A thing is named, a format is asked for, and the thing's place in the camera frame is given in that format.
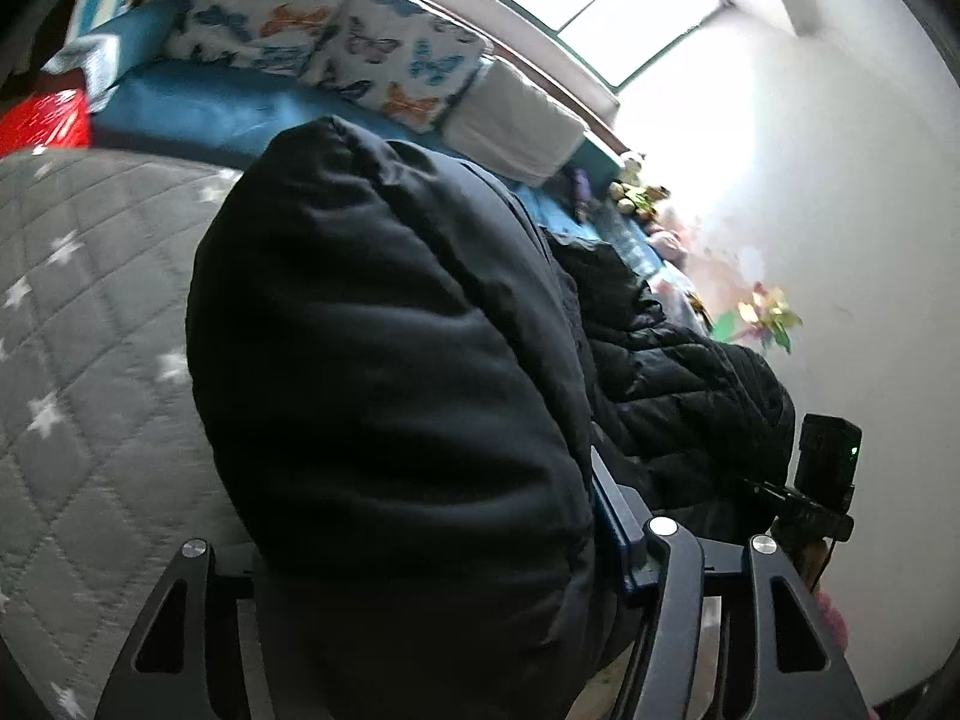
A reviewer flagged black puffer down jacket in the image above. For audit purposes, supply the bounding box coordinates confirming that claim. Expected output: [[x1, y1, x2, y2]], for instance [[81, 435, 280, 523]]
[[185, 117, 796, 718]]

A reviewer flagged pink sleeved right forearm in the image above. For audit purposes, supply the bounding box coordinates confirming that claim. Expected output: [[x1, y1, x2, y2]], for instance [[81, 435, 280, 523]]
[[814, 590, 850, 652]]

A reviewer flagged grey star quilted mattress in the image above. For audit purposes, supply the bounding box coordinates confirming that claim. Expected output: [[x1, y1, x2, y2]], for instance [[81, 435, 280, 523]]
[[2, 148, 245, 718]]

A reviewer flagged colourful paper pinwheel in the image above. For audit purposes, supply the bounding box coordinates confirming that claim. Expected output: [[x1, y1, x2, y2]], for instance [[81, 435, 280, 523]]
[[711, 283, 804, 355]]

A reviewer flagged plush toys group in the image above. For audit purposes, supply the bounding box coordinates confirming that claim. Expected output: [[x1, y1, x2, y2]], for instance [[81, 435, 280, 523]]
[[607, 151, 686, 268]]

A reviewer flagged white plain pillow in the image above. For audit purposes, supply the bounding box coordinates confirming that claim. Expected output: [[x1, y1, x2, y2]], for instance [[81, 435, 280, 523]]
[[441, 57, 587, 187]]

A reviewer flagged blue sofa bench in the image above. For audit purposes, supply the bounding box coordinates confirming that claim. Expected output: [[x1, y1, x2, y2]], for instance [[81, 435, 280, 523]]
[[91, 0, 664, 278]]

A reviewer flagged right butterfly print pillow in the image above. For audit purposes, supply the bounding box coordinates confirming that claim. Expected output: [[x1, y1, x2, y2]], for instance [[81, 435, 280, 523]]
[[301, 0, 491, 132]]

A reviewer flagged butterfly print pillow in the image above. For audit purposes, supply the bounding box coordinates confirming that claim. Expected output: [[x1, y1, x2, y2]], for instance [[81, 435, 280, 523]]
[[301, 0, 491, 132], [166, 0, 347, 78]]

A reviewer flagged grey folded cloth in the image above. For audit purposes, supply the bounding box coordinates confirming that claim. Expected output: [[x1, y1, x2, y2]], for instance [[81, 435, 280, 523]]
[[39, 32, 121, 114]]

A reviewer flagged left butterfly print pillow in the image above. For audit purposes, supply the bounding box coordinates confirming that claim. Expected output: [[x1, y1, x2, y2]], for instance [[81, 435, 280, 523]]
[[166, 0, 347, 78]]

